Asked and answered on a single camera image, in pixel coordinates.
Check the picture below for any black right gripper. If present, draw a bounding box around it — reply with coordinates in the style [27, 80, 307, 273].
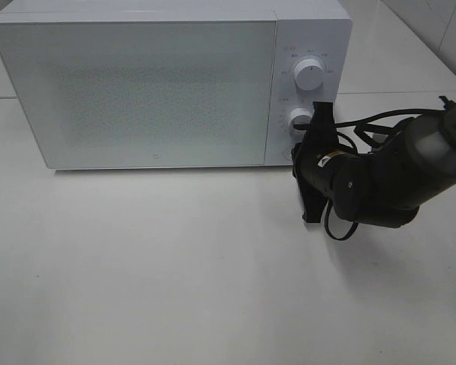
[293, 101, 350, 224]

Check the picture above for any round white door button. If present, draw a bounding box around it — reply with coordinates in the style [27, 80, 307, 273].
[283, 145, 293, 162]

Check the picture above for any white timer knob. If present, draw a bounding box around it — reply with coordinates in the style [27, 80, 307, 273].
[286, 107, 313, 135]

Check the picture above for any white microwave door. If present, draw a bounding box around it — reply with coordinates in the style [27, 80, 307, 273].
[0, 21, 275, 170]

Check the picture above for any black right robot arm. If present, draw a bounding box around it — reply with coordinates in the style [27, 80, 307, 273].
[292, 97, 456, 231]

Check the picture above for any upper white power knob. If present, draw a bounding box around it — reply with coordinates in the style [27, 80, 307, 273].
[293, 55, 325, 91]

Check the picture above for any white microwave oven body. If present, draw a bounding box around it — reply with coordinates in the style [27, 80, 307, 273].
[0, 1, 353, 169]

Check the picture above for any black camera cable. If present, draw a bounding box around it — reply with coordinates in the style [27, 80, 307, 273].
[294, 94, 453, 241]

